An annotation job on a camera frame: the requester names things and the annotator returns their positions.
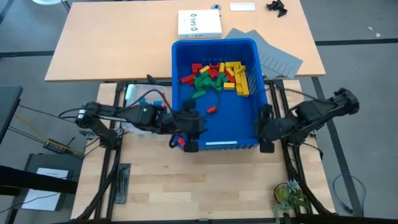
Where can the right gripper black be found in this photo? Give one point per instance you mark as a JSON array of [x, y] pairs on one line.
[[276, 129]]

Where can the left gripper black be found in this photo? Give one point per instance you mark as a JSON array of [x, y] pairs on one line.
[[188, 124]]

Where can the blue plastic bin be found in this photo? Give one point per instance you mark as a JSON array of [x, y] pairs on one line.
[[230, 124]]

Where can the red cylinder block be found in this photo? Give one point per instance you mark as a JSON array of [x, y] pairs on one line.
[[211, 109]]

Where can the green long block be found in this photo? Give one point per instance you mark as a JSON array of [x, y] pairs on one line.
[[199, 94]]

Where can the blue rectangular block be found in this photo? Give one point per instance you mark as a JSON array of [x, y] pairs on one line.
[[158, 103], [145, 101]]

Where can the yellow long rectangular block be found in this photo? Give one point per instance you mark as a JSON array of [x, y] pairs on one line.
[[238, 78]]

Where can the red cube block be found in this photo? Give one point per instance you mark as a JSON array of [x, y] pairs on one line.
[[231, 78]]

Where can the green arch block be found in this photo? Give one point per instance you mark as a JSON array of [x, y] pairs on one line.
[[222, 75], [217, 88]]

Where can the green cube block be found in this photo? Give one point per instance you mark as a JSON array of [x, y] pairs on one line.
[[198, 81], [204, 75]]

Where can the green rectangular block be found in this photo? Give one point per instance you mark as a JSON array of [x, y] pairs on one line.
[[218, 81], [207, 81]]

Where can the red long block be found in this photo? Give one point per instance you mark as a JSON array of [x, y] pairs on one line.
[[187, 78]]

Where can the grey slotted divider panel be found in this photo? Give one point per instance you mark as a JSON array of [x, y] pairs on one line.
[[280, 59], [239, 34]]

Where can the yellow cube block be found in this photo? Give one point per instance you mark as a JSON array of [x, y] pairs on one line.
[[228, 64]]

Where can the clear plastic container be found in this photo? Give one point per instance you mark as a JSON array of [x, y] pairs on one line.
[[136, 90]]

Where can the red arch block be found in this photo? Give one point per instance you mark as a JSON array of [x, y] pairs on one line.
[[214, 66]]

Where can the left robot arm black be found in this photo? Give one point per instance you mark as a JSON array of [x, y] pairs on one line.
[[130, 115]]

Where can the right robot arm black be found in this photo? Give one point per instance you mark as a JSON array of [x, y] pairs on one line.
[[326, 107]]

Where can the white bin label strip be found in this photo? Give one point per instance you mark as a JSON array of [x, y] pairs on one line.
[[221, 143]]

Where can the artificial potted plant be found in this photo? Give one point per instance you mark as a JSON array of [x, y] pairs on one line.
[[284, 194]]

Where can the dark grey rectangular plate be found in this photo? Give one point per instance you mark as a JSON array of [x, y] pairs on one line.
[[122, 183]]

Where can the black clamp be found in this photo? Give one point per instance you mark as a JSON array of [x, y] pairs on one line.
[[151, 77]]

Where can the white paper sheet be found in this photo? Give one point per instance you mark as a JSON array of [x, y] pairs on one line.
[[199, 23]]

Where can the light wooden desk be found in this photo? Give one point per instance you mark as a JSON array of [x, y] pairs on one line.
[[109, 46]]

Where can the grey desk grommet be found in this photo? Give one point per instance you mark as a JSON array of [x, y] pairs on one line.
[[215, 7]]

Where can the white paper note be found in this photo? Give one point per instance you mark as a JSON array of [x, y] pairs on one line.
[[53, 173]]

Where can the black equipment case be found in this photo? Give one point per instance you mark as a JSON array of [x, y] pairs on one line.
[[31, 161]]

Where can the black beam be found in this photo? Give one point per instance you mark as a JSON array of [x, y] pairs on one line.
[[31, 180]]

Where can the black side desk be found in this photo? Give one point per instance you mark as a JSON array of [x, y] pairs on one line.
[[9, 109]]

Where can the white round object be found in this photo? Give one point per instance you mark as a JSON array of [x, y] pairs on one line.
[[46, 1]]

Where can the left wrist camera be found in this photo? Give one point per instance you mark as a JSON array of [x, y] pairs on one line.
[[188, 104]]

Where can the black plastic bracket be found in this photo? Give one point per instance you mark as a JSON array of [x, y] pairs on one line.
[[278, 7]]

